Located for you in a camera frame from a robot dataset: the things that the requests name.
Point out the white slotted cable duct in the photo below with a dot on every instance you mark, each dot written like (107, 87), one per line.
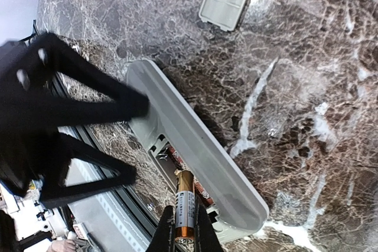
(111, 226)

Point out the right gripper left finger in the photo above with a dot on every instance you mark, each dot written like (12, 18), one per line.
(163, 239)

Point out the grey remote control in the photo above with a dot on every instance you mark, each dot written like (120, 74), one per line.
(238, 208)

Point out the black front rail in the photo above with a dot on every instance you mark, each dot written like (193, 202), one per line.
(125, 196)

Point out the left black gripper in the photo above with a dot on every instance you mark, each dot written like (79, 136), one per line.
(30, 150)

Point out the gold grey AAA battery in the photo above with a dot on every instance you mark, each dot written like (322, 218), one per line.
(184, 208)

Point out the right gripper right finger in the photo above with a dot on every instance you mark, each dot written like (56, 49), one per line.
(205, 239)

